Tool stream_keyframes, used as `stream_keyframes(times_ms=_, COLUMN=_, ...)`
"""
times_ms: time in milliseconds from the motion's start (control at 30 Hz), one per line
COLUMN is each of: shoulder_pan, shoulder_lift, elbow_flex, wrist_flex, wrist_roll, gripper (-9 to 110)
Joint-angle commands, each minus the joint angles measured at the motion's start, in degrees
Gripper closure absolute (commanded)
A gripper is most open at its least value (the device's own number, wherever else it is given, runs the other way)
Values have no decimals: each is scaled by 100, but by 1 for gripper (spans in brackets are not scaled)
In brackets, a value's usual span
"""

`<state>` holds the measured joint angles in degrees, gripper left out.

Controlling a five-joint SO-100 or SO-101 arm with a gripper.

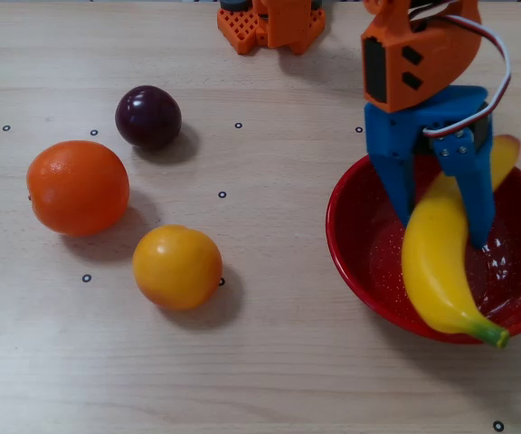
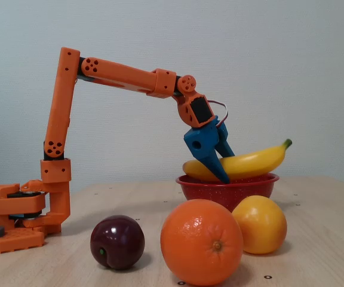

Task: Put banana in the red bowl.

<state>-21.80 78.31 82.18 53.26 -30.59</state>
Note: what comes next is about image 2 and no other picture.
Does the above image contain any red speckled enamel bowl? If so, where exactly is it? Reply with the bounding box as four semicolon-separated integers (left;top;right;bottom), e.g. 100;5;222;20
175;172;280;213

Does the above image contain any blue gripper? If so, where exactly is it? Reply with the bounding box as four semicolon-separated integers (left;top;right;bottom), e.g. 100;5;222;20
183;116;236;184

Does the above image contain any white servo cable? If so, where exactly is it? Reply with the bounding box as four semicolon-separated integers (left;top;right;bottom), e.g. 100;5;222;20
207;99;230;129

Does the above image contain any large orange fruit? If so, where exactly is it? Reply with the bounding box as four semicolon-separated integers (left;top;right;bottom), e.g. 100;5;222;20
160;199;244;287

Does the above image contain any orange robot base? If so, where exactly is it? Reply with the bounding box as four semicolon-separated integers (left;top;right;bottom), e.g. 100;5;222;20
0;173;47;255

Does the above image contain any yellow plastic banana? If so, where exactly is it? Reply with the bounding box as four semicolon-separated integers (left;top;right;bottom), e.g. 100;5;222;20
182;139;293;182

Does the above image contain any dark purple plum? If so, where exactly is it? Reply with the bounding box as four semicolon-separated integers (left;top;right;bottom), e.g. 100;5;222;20
90;215;146;270

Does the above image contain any small yellow-orange round fruit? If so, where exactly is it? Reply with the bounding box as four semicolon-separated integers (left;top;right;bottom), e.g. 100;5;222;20
231;195;288;255

